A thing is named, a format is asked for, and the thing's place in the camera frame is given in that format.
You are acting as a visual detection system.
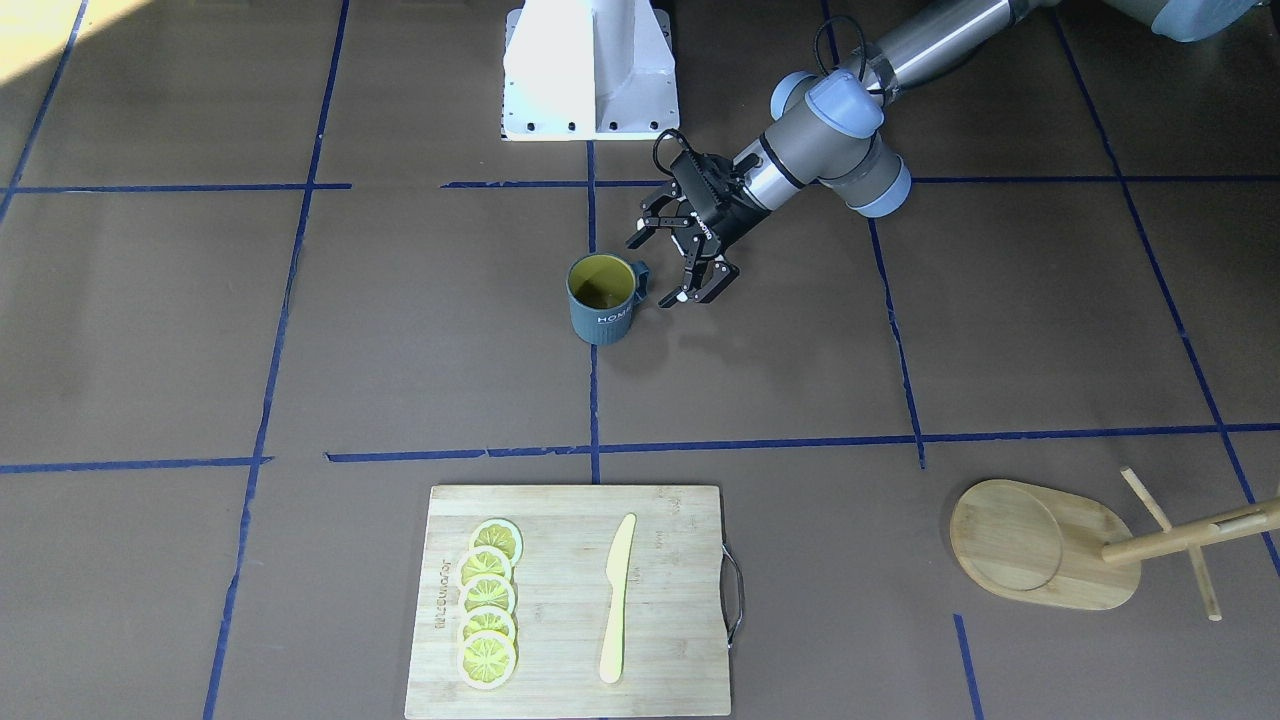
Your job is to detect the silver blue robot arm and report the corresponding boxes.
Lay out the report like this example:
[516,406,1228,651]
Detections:
[627,1,1039,307]

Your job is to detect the wooden cup storage rack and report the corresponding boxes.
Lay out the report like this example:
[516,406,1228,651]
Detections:
[948,468,1279,623]

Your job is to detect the yellow plastic knife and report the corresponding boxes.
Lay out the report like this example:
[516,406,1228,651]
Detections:
[596,512,637,684]

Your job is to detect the bamboo cutting board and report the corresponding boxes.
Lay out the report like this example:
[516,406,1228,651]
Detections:
[404,486,732,719]

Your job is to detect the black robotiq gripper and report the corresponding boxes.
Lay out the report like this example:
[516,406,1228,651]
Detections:
[626,150,769,309]

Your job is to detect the dark blue ceramic mug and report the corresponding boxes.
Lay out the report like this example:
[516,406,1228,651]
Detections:
[564,252,650,346]

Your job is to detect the white pillar with base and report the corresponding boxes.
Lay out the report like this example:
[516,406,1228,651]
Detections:
[500,1,681,142]

